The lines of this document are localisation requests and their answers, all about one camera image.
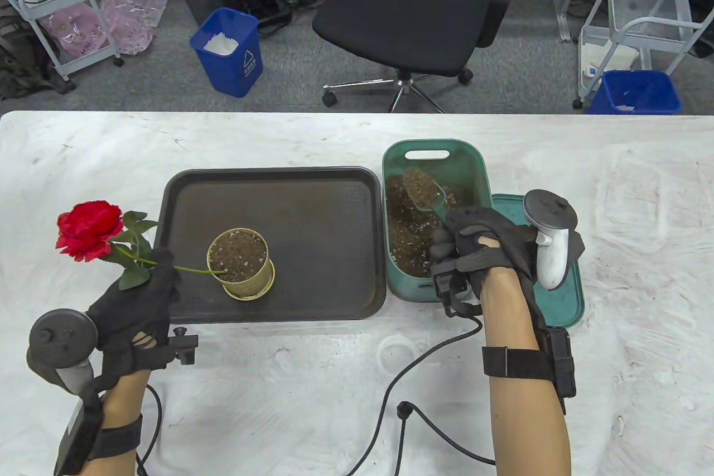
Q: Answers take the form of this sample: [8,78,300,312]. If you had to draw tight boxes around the person's right hand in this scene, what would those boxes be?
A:
[428,207,552,331]

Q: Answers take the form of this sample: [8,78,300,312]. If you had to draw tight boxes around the person's left hand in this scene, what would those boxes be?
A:
[85,247,182,392]

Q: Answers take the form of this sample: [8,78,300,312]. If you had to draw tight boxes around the green garden trowel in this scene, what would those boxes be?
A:
[403,168,454,224]

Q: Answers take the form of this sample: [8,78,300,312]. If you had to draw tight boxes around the red artificial rose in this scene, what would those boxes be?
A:
[56,200,230,291]

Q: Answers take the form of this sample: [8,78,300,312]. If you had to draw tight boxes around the teal plastic bin lid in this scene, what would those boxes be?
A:
[491,194,585,329]

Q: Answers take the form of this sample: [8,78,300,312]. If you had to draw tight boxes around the person's right forearm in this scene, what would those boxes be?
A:
[480,266,572,476]

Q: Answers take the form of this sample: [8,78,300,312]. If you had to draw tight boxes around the teal plastic storage bin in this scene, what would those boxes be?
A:
[382,140,493,304]

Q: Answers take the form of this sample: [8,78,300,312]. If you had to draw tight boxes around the dark grey handheld controller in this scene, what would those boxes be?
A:
[26,310,99,394]

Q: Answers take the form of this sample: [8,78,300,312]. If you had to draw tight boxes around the gold ribbed flower pot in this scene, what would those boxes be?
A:
[206,229,276,301]

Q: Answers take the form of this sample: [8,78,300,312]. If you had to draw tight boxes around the dark brown plastic tray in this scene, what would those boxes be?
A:
[148,166,388,325]

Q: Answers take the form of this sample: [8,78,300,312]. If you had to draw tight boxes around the plain blue waste bin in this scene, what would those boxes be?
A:
[588,70,682,115]

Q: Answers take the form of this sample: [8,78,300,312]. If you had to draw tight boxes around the black office chair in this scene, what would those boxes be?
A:
[301,0,528,113]

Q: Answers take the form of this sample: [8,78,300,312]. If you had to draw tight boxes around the blue bin with white symbol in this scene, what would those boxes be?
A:
[189,7,264,98]

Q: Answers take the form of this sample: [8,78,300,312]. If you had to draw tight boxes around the dark backpack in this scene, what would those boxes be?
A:
[0,4,76,100]

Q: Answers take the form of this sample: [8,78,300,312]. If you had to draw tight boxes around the white crumpled paper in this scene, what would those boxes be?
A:
[202,32,240,55]

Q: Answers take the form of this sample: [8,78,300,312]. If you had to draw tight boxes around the pink plastic bag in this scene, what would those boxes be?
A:
[99,0,169,55]
[42,2,107,58]

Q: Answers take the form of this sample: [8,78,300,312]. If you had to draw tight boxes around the black mount bracket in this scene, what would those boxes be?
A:
[170,326,200,366]
[432,266,484,318]

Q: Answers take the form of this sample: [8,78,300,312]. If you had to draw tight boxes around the white handled grey controller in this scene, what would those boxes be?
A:
[523,189,585,291]

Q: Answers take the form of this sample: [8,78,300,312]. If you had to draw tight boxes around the black cable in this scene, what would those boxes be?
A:
[137,386,162,476]
[345,315,496,476]

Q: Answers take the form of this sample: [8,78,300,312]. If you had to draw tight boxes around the black wrist strap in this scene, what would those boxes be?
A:
[483,347,558,382]
[89,414,144,461]

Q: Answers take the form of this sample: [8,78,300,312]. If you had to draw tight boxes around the grey wrist camera with label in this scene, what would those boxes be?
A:
[53,401,105,476]

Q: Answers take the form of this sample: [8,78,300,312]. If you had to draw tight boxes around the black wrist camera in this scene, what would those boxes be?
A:
[544,328,577,415]

